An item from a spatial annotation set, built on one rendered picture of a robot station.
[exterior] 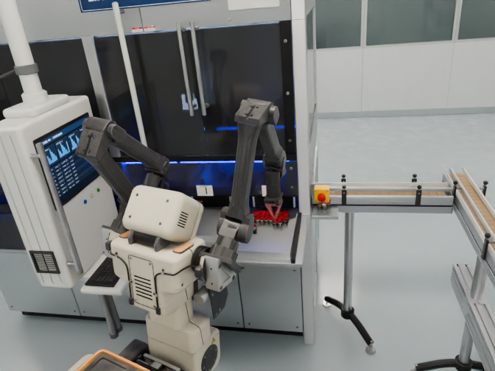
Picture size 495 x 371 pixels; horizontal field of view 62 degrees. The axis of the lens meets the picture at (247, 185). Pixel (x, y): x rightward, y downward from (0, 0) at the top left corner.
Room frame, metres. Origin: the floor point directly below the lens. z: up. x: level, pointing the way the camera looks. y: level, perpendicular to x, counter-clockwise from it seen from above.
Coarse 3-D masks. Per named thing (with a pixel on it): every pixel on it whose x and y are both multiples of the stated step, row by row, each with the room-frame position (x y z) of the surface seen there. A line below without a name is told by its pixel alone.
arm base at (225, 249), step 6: (222, 240) 1.07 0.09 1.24; (228, 240) 1.07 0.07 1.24; (234, 240) 1.07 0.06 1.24; (216, 246) 1.06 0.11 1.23; (222, 246) 1.05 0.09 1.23; (228, 246) 1.05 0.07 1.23; (234, 246) 1.07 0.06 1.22; (204, 252) 1.05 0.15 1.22; (210, 252) 1.05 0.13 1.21; (216, 252) 1.04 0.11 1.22; (222, 252) 1.03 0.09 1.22; (228, 252) 1.04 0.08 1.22; (234, 252) 1.05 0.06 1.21; (222, 258) 1.01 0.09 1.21; (228, 258) 1.01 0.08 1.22; (234, 258) 1.04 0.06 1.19; (228, 264) 1.00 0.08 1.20; (234, 264) 1.01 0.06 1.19; (234, 270) 1.04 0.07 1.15; (240, 270) 1.03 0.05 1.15
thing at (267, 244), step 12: (264, 228) 1.70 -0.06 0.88; (288, 228) 1.68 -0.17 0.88; (252, 240) 1.61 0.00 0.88; (264, 240) 1.60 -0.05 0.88; (276, 240) 1.59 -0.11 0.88; (288, 240) 1.58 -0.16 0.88; (240, 252) 1.48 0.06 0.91; (252, 252) 1.47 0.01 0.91; (264, 252) 1.46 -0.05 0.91; (276, 252) 1.45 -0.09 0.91; (288, 252) 1.44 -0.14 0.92
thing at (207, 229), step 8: (208, 208) 1.96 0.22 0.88; (216, 208) 1.95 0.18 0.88; (208, 216) 1.87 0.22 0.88; (216, 216) 1.86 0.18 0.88; (200, 224) 1.80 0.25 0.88; (208, 224) 1.80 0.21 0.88; (216, 224) 1.79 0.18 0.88; (200, 232) 1.73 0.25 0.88; (208, 232) 1.72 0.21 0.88; (216, 232) 1.71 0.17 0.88; (208, 240) 1.63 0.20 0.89; (216, 240) 1.62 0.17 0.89
